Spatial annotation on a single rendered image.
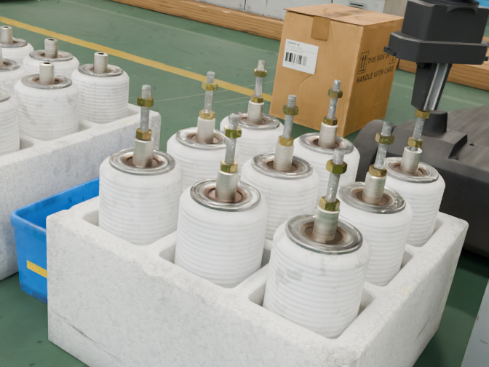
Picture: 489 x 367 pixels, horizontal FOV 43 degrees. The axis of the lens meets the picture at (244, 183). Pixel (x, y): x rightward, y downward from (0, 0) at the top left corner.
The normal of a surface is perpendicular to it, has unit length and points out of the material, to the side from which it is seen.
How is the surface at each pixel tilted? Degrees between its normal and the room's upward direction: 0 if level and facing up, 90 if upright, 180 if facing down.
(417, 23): 90
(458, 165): 46
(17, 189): 90
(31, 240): 92
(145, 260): 0
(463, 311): 0
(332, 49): 90
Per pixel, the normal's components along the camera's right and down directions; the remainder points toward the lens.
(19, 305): 0.11, -0.91
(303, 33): -0.59, 0.26
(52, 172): 0.85, 0.30
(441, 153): -0.31, -0.44
